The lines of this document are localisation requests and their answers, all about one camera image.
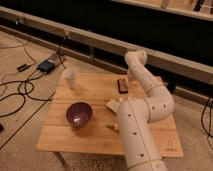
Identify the long wooden beam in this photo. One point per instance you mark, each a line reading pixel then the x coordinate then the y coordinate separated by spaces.
pixel 168 62

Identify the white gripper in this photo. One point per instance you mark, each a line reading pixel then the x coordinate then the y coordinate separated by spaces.
pixel 130 75

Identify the white paper cup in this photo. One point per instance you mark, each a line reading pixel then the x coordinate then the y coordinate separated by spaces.
pixel 71 75

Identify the white rectangular block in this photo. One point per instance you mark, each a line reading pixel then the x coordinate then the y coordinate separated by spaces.
pixel 113 105

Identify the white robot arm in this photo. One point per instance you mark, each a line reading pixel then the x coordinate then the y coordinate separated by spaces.
pixel 135 114

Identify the purple bowl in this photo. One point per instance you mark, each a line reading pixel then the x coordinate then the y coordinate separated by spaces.
pixel 79 114

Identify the black power adapter box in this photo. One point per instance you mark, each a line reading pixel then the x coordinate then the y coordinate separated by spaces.
pixel 46 66

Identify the wooden table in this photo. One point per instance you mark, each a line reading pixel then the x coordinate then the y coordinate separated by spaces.
pixel 96 137

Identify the orange toy carrot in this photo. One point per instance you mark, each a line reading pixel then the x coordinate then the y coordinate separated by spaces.
pixel 113 127

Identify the small black device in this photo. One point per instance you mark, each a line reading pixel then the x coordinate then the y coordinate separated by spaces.
pixel 23 67

